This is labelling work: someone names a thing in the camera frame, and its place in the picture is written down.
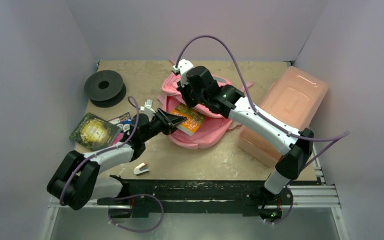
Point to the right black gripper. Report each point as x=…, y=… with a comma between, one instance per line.
x=185, y=91

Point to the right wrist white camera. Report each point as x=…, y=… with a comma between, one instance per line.
x=181, y=69

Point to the black filament spool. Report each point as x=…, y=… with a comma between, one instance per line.
x=105, y=88

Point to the blue book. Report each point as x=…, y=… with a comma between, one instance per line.
x=123, y=122

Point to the aluminium rail frame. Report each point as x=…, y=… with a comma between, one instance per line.
x=114, y=208

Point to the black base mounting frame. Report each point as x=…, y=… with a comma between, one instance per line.
x=243, y=197

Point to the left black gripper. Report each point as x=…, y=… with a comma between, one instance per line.
x=172, y=120

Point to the pink marker pen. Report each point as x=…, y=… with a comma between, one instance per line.
x=118, y=138

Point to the orange treehouse book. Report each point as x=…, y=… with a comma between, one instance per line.
x=194, y=119

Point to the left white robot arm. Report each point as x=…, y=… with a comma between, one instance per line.
x=74, y=182

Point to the small white stapler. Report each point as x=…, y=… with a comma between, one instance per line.
x=141, y=169

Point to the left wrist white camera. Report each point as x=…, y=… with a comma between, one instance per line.
x=147, y=109

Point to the wrist white camera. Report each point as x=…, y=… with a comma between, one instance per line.
x=181, y=69
x=147, y=109

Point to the pink translucent plastic box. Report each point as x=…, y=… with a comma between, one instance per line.
x=293, y=99

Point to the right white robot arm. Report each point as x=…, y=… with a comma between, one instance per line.
x=290, y=142

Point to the green snack packet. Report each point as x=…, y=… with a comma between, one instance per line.
x=94, y=132

